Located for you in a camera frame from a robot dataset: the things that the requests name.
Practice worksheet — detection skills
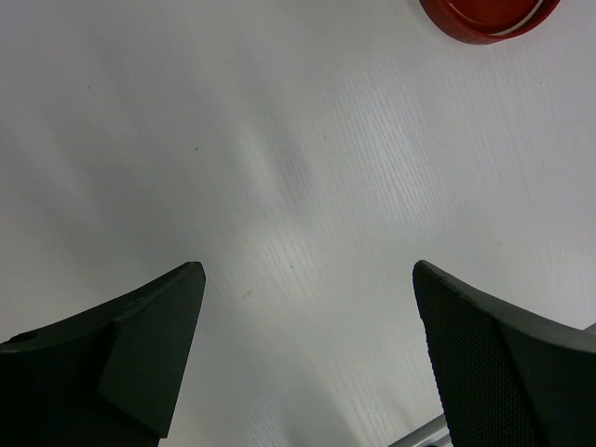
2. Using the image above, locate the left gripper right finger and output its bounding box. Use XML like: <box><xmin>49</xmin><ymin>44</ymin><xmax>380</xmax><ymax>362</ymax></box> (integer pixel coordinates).
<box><xmin>413</xmin><ymin>261</ymin><xmax>595</xmax><ymax>446</ymax></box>

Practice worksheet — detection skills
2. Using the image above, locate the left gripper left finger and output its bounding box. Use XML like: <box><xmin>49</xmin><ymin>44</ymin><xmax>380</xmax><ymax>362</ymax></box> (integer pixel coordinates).
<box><xmin>1</xmin><ymin>262</ymin><xmax>206</xmax><ymax>446</ymax></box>

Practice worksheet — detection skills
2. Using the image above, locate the red round lid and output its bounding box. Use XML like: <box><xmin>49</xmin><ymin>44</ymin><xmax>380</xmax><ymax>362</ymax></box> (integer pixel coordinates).
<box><xmin>419</xmin><ymin>0</ymin><xmax>560</xmax><ymax>45</ymax></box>

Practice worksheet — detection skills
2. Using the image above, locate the aluminium mounting rail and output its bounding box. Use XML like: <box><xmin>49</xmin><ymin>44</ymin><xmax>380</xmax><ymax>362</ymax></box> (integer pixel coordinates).
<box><xmin>389</xmin><ymin>414</ymin><xmax>452</xmax><ymax>447</ymax></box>

